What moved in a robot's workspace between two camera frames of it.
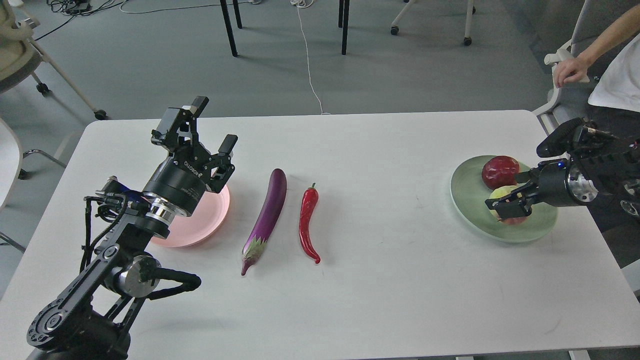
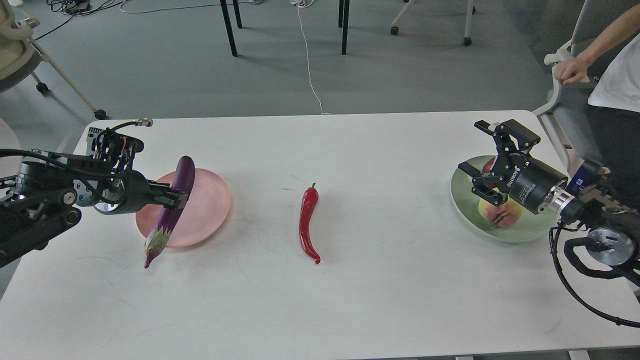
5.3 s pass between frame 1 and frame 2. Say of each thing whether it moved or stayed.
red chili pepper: stayed
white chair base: stayed
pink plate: stayed
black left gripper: moved
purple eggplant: moved
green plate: stayed
